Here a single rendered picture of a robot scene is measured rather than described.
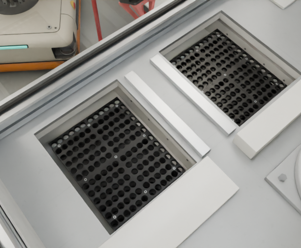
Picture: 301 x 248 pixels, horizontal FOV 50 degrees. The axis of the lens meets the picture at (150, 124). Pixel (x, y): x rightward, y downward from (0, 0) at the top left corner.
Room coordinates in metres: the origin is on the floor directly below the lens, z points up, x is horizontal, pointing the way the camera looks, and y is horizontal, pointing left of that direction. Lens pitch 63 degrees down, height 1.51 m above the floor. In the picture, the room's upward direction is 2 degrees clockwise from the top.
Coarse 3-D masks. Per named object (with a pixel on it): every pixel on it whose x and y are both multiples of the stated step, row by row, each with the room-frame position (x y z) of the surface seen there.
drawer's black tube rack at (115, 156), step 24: (96, 120) 0.32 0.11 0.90; (120, 120) 0.32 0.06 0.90; (72, 144) 0.27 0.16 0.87; (96, 144) 0.27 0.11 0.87; (120, 144) 0.27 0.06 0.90; (144, 144) 0.27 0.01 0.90; (72, 168) 0.21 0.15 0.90; (96, 168) 0.21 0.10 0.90; (120, 168) 0.21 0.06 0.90; (144, 168) 0.21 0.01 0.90; (168, 168) 0.23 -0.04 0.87; (96, 192) 0.16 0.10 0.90; (120, 192) 0.17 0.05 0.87; (144, 192) 0.17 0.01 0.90; (120, 216) 0.13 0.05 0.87
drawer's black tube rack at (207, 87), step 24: (216, 48) 0.53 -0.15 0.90; (240, 48) 0.53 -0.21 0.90; (192, 72) 0.45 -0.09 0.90; (216, 72) 0.45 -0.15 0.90; (240, 72) 0.46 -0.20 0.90; (264, 72) 0.46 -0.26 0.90; (216, 96) 0.41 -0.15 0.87; (240, 96) 0.39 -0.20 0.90; (264, 96) 0.39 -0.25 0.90; (240, 120) 0.33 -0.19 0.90
